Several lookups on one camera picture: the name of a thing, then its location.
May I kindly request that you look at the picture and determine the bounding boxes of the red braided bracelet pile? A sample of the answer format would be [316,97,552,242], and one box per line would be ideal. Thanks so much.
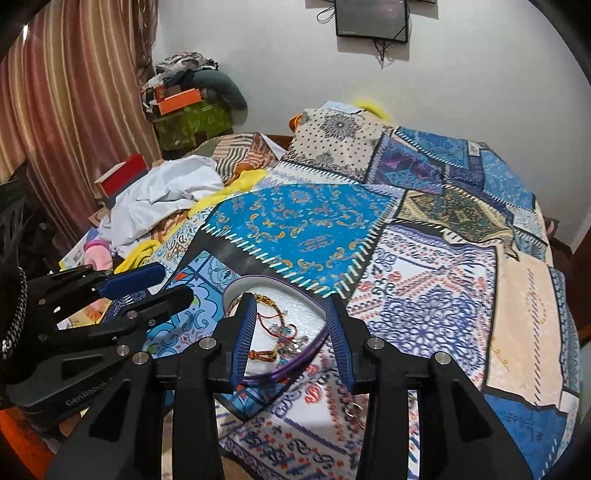
[226,292,311,363]

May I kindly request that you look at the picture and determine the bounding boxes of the purple heart-shaped jewelry box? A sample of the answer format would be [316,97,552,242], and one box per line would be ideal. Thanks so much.
[222,275,327,386]

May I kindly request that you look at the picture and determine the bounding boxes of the yellow cloth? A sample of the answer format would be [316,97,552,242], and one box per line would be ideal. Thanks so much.
[114,169,267,279]

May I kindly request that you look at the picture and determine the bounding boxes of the pink cloth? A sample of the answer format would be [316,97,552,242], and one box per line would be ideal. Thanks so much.
[84,239,113,271]

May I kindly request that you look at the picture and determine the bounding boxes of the white crumpled cloth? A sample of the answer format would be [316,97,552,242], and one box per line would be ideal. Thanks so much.
[98,155,223,250]

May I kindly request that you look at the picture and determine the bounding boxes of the red box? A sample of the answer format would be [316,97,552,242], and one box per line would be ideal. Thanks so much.
[94,153,148,198]

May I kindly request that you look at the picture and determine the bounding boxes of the blue patchwork bedspread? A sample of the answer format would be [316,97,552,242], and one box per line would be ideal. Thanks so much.
[103,102,583,480]

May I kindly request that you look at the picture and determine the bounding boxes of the striped beige pillow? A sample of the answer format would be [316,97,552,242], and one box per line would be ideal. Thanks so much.
[187,133,283,185]

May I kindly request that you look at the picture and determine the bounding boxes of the green patterned covered stand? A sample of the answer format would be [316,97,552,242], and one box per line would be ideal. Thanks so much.
[152,100,232,151]

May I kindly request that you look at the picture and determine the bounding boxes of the orange box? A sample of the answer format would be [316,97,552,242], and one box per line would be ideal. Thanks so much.
[156,89,202,115]

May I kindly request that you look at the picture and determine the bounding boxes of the striped red curtain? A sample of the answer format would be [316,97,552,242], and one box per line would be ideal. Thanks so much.
[1,1,160,245]

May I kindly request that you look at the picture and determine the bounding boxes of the pile of clothes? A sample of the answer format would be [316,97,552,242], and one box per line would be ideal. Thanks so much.
[140,51,247,115]

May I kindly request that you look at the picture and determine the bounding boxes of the yellow ring object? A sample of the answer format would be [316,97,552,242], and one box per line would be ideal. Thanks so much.
[353,98,392,122]

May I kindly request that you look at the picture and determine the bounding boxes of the small black wall monitor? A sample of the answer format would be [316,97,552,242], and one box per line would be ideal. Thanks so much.
[335,0,410,44]

